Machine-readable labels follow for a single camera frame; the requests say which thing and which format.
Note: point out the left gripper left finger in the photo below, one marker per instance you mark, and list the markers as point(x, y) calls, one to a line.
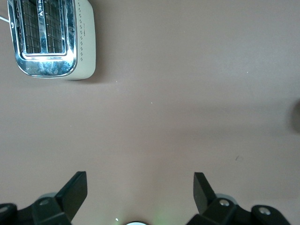
point(70, 194)

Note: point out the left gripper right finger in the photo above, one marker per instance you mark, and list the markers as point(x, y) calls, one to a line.
point(204, 194)

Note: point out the cream chrome toaster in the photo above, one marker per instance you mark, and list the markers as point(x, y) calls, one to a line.
point(86, 47)

